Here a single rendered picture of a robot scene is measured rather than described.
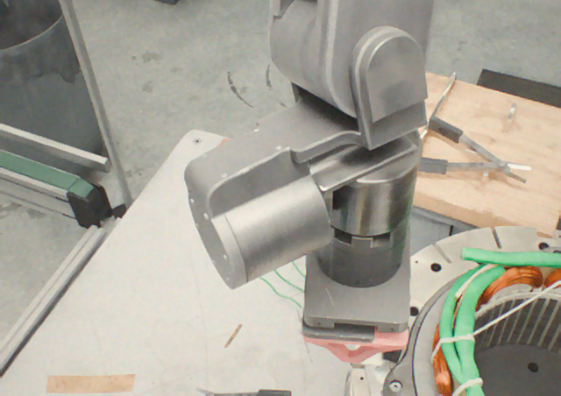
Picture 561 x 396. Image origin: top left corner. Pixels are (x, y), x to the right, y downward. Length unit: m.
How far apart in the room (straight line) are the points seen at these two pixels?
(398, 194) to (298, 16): 0.11
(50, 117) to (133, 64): 0.66
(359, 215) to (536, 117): 0.50
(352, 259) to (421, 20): 0.15
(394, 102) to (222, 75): 2.24
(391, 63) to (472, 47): 2.39
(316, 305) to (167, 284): 0.62
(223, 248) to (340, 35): 0.12
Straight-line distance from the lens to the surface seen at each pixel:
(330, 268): 0.45
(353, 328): 0.46
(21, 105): 2.05
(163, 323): 1.02
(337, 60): 0.34
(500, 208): 0.77
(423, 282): 0.66
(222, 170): 0.36
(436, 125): 0.80
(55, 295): 1.20
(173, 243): 1.09
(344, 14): 0.33
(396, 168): 0.38
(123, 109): 2.51
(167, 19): 2.88
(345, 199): 0.39
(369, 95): 0.33
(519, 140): 0.84
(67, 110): 2.12
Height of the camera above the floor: 1.64
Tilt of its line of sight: 49 degrees down
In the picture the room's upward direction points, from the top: 3 degrees counter-clockwise
